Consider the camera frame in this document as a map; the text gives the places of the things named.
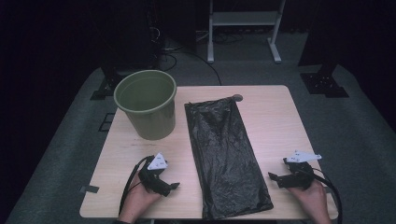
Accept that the right hand-held gripper cable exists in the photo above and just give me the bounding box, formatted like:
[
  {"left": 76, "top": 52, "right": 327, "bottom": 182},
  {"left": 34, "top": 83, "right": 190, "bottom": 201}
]
[{"left": 311, "top": 167, "right": 344, "bottom": 224}]

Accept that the black stand base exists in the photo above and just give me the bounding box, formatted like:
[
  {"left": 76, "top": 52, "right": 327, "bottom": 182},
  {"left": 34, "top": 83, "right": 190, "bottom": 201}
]
[
  {"left": 300, "top": 62, "right": 349, "bottom": 99},
  {"left": 90, "top": 62, "right": 125, "bottom": 101}
]

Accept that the black plastic garbage bag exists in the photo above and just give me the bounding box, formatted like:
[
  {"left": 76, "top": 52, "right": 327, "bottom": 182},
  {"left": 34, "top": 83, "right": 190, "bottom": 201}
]
[{"left": 184, "top": 96, "right": 275, "bottom": 220}]

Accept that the hand-held gripper cable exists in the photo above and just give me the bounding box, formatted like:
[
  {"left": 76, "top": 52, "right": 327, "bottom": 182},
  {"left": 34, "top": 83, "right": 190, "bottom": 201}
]
[
  {"left": 311, "top": 167, "right": 344, "bottom": 224},
  {"left": 118, "top": 155, "right": 155, "bottom": 216}
]

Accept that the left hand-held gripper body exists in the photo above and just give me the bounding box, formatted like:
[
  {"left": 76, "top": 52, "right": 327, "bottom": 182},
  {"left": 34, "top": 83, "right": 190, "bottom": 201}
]
[{"left": 138, "top": 152, "right": 172, "bottom": 198}]

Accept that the long black floor cable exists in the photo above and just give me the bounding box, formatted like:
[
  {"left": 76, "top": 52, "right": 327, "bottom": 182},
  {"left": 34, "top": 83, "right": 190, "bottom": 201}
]
[{"left": 169, "top": 49, "right": 223, "bottom": 87}]

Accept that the person's right hand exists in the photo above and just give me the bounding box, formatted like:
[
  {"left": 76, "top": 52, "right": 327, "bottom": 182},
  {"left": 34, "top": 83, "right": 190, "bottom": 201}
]
[{"left": 288, "top": 179, "right": 330, "bottom": 219}]

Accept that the white metal stand frame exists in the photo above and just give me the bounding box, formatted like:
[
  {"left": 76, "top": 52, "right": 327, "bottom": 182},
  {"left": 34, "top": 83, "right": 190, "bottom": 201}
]
[{"left": 206, "top": 0, "right": 287, "bottom": 64}]

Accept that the looped black floor cable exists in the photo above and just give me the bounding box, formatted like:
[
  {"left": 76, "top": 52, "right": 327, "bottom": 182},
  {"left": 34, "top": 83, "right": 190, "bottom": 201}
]
[{"left": 160, "top": 53, "right": 178, "bottom": 72}]

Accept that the person's left hand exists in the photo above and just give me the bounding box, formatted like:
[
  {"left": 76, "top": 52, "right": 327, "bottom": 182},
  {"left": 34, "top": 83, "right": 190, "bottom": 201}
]
[{"left": 122, "top": 173, "right": 162, "bottom": 216}]

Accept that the left hand-held gripper cable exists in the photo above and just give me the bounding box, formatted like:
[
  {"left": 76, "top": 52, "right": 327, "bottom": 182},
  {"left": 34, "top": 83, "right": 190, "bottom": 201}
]
[{"left": 118, "top": 155, "right": 155, "bottom": 216}]

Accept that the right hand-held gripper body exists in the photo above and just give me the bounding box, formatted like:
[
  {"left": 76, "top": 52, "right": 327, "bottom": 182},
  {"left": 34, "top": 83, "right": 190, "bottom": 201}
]
[{"left": 276, "top": 149, "right": 322, "bottom": 189}]

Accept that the green plastic waste bin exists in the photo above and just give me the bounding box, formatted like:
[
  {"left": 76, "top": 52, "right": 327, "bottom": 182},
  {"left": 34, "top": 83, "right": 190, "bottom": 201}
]
[{"left": 113, "top": 69, "right": 177, "bottom": 141}]

